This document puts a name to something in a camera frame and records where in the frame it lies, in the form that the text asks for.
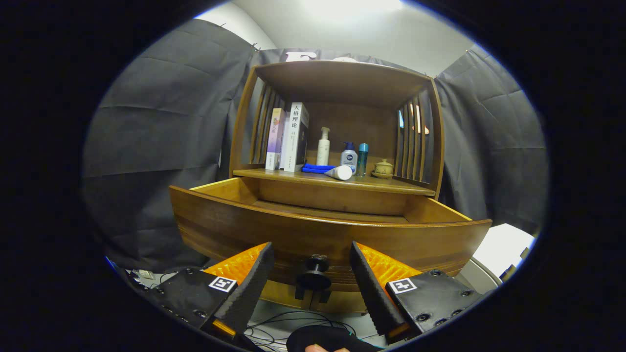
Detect white panel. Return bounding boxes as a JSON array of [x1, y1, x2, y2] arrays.
[[472, 223, 536, 279]]

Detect white green tube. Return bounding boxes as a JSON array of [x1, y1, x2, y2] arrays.
[[324, 165, 353, 181]]

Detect brown wooden cabinet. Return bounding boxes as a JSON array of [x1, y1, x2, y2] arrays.
[[229, 60, 445, 313]]

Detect black backdrop cloth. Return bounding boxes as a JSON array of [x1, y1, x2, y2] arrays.
[[82, 19, 547, 272]]

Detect brown wooden drawer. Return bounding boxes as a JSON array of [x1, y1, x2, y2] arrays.
[[169, 177, 492, 294]]

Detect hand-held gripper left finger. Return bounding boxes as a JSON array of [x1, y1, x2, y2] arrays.
[[139, 242, 275, 343]]

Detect white pump bottle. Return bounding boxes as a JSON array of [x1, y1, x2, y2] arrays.
[[316, 127, 331, 166]]

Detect grey slatted panel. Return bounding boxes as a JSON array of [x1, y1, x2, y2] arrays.
[[455, 247, 531, 294]]

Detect blue folded cloth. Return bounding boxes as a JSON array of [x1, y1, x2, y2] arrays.
[[301, 163, 338, 175]]

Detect white bottle blue cap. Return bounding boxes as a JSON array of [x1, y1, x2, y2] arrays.
[[340, 142, 358, 174]]

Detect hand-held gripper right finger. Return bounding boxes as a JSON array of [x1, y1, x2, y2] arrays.
[[350, 241, 490, 345]]

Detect wooden cabinet door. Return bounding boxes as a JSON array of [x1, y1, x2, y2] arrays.
[[259, 288, 310, 311], [320, 292, 368, 313]]

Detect white book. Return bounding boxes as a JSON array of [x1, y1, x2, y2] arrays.
[[280, 102, 310, 173]]

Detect wooden countertop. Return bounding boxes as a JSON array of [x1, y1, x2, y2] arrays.
[[233, 168, 436, 197]]

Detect purple book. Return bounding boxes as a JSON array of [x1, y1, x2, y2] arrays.
[[265, 108, 286, 171]]

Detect black cables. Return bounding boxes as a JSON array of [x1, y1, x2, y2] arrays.
[[243, 310, 360, 350]]

